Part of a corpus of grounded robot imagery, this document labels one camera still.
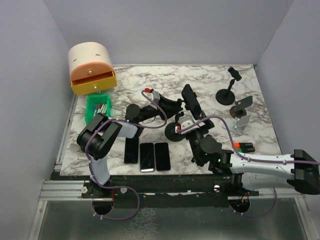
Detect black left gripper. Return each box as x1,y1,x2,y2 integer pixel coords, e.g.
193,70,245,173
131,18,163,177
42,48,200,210
137,93,183,123

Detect tall black phone stand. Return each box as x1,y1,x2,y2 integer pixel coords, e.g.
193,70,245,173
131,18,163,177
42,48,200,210
164,91,198,143

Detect short black phone stand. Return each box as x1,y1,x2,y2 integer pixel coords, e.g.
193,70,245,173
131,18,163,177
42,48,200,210
215,67,242,106

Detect brown round base phone stand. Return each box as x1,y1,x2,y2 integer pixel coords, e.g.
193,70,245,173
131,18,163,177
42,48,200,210
229,95,253,119

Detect black phone with pink edge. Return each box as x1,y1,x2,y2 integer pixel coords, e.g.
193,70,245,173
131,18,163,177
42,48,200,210
154,142,171,171

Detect black phone with white edge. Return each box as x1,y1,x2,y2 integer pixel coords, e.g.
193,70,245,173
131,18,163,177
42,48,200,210
139,143,155,173

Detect silver folding phone stand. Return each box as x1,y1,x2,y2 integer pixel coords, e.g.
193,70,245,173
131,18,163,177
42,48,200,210
229,114,252,135

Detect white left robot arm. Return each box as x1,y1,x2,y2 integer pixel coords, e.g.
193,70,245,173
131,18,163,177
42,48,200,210
76,91,183,198

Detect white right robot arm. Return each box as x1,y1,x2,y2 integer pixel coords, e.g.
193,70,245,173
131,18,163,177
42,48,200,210
175,116,320,196

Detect orange capped marker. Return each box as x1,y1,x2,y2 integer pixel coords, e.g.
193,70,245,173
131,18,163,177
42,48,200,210
234,142,253,149

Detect green capped marker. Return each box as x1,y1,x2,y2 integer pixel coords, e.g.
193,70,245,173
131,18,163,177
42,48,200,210
237,147,255,153

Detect markers in green bin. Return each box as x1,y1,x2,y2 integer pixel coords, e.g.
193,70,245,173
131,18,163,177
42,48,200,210
93,103,108,117

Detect green plastic bin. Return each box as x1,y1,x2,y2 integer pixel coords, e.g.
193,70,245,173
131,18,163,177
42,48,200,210
84,94,112,124

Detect beige and orange drawer box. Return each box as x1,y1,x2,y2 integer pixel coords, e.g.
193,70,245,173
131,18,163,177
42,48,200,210
68,42,118,96

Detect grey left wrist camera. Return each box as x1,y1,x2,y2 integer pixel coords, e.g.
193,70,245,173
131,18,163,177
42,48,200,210
147,90,161,104

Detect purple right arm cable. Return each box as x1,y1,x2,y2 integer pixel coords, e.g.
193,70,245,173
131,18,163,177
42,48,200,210
178,115,320,218

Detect black mounting rail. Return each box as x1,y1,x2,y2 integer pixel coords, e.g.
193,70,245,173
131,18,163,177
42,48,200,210
51,172,258,208

